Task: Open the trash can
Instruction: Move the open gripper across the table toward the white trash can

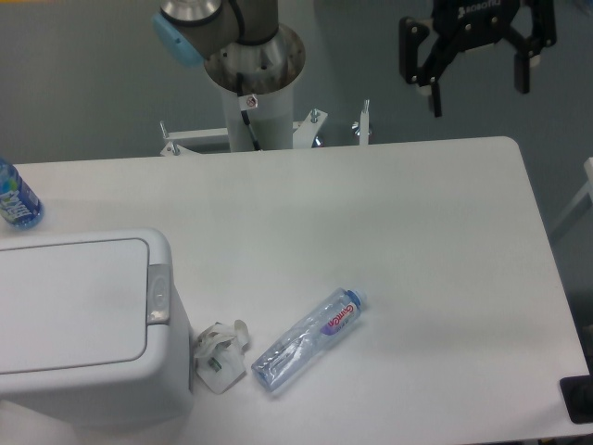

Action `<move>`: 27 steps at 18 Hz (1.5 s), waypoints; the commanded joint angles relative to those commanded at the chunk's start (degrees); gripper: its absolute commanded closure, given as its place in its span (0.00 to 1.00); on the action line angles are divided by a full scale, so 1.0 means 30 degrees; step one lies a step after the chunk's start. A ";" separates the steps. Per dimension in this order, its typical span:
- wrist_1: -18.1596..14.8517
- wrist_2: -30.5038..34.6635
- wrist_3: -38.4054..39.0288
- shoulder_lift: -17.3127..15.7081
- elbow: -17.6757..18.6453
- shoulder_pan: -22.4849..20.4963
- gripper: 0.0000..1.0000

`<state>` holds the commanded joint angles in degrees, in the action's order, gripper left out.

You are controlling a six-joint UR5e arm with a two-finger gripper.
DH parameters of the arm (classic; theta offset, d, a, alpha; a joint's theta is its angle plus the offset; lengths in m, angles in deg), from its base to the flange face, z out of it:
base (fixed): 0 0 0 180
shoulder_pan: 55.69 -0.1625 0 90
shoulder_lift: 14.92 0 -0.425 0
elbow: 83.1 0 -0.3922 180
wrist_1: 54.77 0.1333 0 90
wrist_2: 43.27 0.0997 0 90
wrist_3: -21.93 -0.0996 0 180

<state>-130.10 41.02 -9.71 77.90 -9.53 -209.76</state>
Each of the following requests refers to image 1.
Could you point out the black clamp at table edge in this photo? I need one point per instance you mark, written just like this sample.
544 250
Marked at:
577 395

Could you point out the white trash can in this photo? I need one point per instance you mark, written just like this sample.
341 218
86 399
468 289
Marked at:
153 387

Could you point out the crumpled white paper wrapper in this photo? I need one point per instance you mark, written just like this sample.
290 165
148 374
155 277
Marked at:
218 355

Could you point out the blue labelled water bottle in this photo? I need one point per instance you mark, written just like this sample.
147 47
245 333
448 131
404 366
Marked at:
20 207

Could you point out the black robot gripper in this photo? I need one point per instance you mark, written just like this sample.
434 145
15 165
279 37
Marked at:
482 18

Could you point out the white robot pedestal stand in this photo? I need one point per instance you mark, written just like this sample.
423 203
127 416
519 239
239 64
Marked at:
259 106

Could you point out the clear empty plastic bottle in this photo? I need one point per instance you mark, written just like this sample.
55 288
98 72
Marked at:
316 332

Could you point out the white trash can lid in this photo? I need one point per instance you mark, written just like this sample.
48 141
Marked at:
73 305

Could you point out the grey lid push button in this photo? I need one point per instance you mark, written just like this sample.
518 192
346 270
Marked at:
158 294

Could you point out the white frame at right edge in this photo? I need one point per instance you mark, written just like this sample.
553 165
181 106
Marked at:
575 209

